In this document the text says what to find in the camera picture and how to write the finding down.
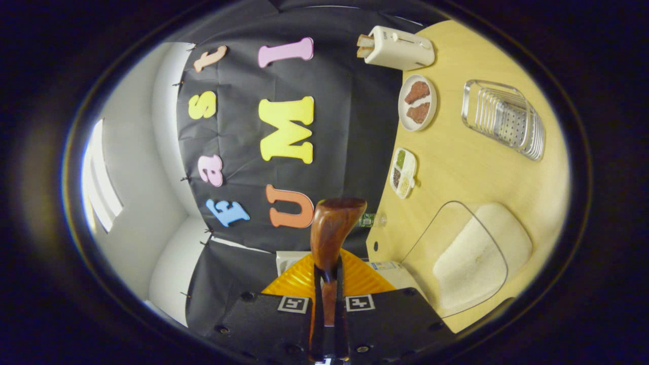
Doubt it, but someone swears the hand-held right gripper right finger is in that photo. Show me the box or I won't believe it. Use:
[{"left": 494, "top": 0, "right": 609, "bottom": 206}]
[{"left": 335, "top": 248, "right": 454, "bottom": 363}]

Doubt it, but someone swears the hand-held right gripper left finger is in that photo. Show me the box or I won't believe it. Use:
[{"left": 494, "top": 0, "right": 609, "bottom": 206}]
[{"left": 215, "top": 248, "right": 325, "bottom": 363}]

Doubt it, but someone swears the white rice cooker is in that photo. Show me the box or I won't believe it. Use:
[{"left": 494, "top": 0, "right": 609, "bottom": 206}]
[{"left": 276, "top": 251, "right": 422, "bottom": 300}]

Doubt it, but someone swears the brown wooden spoon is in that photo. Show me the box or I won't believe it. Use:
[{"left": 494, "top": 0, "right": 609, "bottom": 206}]
[{"left": 310, "top": 198, "right": 367, "bottom": 327}]

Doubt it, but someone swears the metal chopstick holder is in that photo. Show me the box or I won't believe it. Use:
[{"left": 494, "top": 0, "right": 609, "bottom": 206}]
[{"left": 461, "top": 80, "right": 546, "bottom": 162}]

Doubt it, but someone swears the white divided grain dish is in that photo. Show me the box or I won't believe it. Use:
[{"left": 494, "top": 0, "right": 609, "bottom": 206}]
[{"left": 389, "top": 148, "right": 417, "bottom": 199}]

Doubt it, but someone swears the black backdrop cloth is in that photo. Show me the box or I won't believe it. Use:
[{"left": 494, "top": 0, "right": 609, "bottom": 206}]
[{"left": 176, "top": 0, "right": 442, "bottom": 335}]

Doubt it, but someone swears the white round plate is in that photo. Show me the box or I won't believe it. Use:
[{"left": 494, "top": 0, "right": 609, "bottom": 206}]
[{"left": 398, "top": 75, "right": 438, "bottom": 132}]

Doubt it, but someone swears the brown meat patty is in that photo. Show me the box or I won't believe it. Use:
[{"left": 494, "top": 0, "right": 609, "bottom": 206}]
[
  {"left": 407, "top": 102, "right": 430, "bottom": 124},
  {"left": 404, "top": 81, "right": 430, "bottom": 104}
]

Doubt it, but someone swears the large ceiling light panel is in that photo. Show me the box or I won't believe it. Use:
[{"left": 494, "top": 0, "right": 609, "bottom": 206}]
[{"left": 84, "top": 119, "right": 124, "bottom": 234}]

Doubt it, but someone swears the white toaster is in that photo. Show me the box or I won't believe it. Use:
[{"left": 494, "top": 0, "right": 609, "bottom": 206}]
[{"left": 364, "top": 25, "right": 436, "bottom": 71}]

